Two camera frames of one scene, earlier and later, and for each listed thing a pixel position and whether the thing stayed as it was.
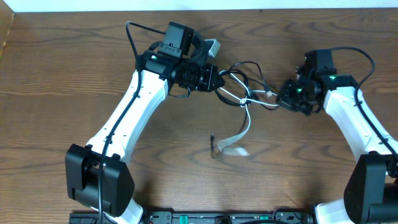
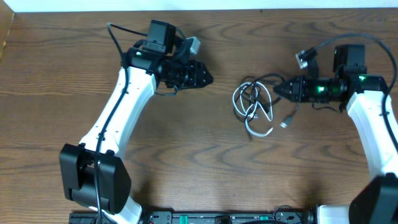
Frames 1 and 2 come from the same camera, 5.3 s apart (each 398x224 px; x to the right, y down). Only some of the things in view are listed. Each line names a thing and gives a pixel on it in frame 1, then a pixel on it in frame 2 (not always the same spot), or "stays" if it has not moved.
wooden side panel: [6, 17] stays
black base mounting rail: [201, 218] stays
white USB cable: [224, 147] to [249, 114]
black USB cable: [249, 98] to [249, 99]
